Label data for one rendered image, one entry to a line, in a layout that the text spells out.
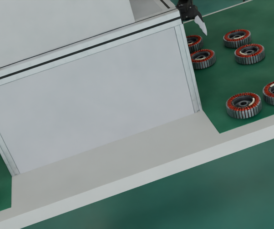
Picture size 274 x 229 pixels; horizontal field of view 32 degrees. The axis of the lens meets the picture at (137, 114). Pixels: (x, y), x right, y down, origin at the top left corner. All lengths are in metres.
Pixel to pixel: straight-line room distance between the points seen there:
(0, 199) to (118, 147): 0.40
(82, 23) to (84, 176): 0.47
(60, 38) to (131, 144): 0.41
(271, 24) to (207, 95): 0.57
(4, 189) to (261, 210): 1.21
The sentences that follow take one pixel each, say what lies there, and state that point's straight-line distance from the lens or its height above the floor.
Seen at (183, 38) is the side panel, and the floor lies 1.02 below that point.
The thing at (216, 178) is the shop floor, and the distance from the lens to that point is 2.52.
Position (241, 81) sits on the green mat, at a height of 0.75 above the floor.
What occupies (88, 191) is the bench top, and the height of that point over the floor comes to 0.75.
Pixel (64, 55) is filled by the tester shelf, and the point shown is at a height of 1.09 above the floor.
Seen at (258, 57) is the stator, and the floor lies 0.77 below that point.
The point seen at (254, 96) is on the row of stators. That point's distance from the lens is 1.61.
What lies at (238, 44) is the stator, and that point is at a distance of 2.00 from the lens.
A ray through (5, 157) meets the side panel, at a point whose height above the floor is 0.83.
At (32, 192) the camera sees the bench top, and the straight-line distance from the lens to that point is 1.56.
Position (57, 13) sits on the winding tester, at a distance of 1.45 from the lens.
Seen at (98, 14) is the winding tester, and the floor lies 1.18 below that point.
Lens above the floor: 1.63
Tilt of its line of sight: 31 degrees down
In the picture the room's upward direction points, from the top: 17 degrees counter-clockwise
